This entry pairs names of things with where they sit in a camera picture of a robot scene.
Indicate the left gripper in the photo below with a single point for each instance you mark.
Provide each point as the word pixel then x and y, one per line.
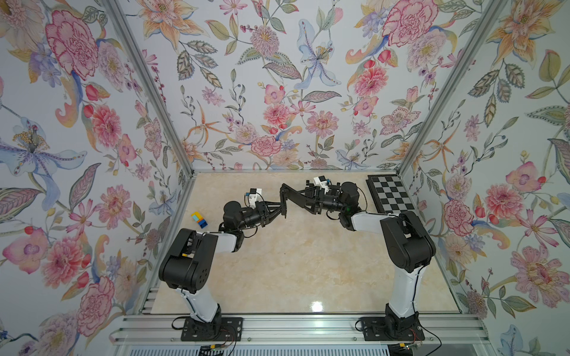
pixel 261 215

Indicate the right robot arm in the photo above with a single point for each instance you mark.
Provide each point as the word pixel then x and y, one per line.
pixel 409 245

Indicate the aluminium front rail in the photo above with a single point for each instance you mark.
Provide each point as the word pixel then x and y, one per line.
pixel 300 329

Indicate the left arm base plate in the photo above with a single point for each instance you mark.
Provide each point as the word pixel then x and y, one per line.
pixel 225 329

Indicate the black white chessboard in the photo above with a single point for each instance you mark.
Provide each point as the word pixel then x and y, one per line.
pixel 389 194

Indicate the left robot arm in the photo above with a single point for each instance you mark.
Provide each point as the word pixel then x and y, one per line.
pixel 187 264

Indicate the yellow blue toy block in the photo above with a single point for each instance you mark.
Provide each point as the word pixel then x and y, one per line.
pixel 197 217

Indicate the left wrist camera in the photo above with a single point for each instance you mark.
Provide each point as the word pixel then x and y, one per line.
pixel 253 197

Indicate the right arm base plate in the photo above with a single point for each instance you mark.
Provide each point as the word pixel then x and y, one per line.
pixel 391 328

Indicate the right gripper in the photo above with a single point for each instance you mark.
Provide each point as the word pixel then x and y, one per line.
pixel 315 209

